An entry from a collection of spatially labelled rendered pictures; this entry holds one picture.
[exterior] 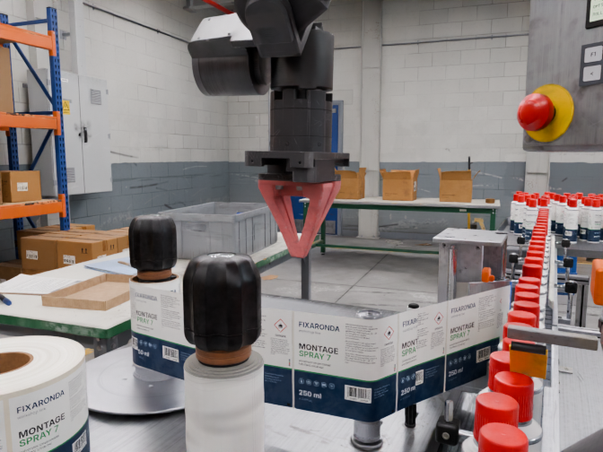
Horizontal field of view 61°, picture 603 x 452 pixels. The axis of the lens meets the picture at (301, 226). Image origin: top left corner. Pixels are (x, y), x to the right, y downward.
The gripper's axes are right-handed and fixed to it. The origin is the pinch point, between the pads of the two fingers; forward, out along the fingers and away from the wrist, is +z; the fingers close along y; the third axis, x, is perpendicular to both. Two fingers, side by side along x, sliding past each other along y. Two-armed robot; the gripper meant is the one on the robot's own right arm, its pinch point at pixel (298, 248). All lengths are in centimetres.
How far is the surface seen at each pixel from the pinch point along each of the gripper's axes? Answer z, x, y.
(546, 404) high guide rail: 22.5, 23.8, -26.2
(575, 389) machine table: 35, 31, -65
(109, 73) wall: -100, -445, -437
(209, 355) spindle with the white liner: 11.5, -8.7, 2.2
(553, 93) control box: -15.6, 21.2, -16.3
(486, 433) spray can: 10.5, 18.2, 7.4
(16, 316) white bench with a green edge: 41, -120, -59
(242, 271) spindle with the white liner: 2.8, -6.0, 0.3
